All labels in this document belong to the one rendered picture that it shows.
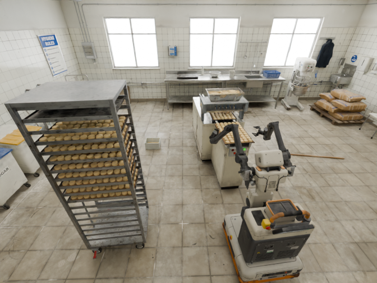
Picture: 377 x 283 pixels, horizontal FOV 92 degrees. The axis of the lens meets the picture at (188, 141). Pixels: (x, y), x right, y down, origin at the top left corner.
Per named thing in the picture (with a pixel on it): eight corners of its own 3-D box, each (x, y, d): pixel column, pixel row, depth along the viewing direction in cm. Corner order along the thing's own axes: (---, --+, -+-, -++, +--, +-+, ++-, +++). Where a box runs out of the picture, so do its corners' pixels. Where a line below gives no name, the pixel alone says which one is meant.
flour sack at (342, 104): (341, 111, 454) (344, 104, 445) (329, 104, 489) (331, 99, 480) (367, 109, 461) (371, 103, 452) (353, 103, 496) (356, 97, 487)
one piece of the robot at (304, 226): (303, 231, 157) (321, 227, 137) (264, 236, 153) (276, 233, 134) (298, 217, 162) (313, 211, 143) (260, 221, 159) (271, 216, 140)
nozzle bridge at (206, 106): (199, 115, 326) (200, 96, 308) (238, 113, 333) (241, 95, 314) (202, 123, 299) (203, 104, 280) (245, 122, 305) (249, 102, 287)
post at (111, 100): (146, 240, 212) (113, 97, 119) (146, 242, 210) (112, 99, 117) (143, 240, 212) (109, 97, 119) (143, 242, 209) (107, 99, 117)
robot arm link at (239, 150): (231, 119, 189) (239, 121, 193) (224, 126, 201) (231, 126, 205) (240, 161, 173) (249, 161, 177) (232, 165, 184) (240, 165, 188)
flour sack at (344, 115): (338, 121, 468) (340, 115, 459) (326, 114, 503) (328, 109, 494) (363, 119, 473) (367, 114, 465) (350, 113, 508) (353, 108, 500)
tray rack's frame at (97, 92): (150, 210, 255) (125, 78, 158) (146, 247, 213) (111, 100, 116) (102, 214, 250) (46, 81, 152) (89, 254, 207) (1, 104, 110)
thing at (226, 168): (210, 162, 347) (214, 119, 298) (228, 161, 350) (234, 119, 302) (219, 191, 289) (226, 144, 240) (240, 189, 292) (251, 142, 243)
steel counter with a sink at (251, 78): (166, 109, 556) (163, 67, 489) (168, 101, 614) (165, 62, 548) (277, 109, 563) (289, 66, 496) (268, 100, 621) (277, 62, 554)
